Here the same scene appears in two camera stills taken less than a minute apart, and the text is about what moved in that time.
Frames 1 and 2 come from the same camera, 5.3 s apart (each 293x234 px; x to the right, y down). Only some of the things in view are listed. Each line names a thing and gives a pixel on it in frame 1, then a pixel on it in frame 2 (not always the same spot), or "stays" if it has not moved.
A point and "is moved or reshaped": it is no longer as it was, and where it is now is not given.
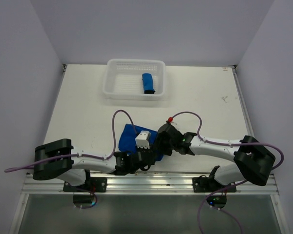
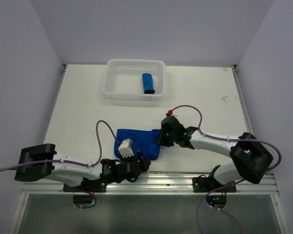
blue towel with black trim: [148, 83] stays
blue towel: [127, 142] is moved or reshaped
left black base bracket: [92, 185] stays
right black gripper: [165, 151] → [161, 140]
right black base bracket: [204, 184] stays
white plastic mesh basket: [123, 80] stays
